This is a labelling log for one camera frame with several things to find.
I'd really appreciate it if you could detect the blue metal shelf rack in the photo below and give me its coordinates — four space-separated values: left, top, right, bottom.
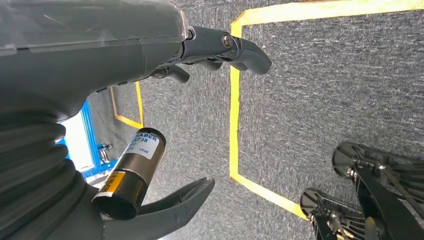
55 99 119 180

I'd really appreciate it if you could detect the grey caster wheel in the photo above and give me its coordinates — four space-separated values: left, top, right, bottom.
332 142 362 181
300 188 332 221

